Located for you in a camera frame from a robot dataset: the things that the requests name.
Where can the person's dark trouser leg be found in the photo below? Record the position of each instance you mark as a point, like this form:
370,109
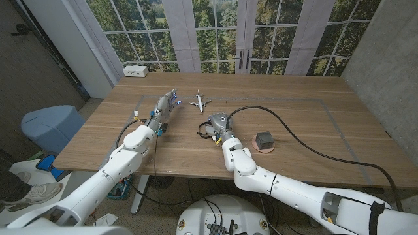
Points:
11,187

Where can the black round floor fan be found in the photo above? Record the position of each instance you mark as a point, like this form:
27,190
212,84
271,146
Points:
161,182

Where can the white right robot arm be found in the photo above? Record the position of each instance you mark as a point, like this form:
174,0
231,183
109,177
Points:
294,192

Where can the white robot torso base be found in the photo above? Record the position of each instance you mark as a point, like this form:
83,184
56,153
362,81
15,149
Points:
225,209

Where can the grey sneaker with white sole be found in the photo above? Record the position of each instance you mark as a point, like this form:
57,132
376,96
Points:
36,194

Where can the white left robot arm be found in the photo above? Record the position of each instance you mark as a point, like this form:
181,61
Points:
121,163

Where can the white table leg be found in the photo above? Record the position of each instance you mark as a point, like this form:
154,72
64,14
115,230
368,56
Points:
139,196

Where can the printed window forest backdrop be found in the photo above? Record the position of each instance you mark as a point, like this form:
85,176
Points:
209,32

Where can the white rectangular box device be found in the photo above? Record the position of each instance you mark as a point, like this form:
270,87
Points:
135,71

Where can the blue bin with toys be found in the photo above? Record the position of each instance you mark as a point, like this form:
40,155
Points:
119,192

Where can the pink round coaster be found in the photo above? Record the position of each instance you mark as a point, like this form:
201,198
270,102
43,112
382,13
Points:
261,150

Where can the dark grey cube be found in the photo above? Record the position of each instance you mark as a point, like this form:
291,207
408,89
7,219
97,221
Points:
264,139

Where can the white toy airplane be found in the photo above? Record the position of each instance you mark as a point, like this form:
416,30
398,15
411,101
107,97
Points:
200,102

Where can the crumpled white paper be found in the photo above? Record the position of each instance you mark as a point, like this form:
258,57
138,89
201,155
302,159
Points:
106,220

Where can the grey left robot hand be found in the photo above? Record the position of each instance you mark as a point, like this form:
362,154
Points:
161,106

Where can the blue-grey upholstered stool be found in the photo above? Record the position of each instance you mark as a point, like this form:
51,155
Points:
52,125

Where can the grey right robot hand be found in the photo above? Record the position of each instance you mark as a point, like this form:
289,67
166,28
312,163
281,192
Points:
222,125

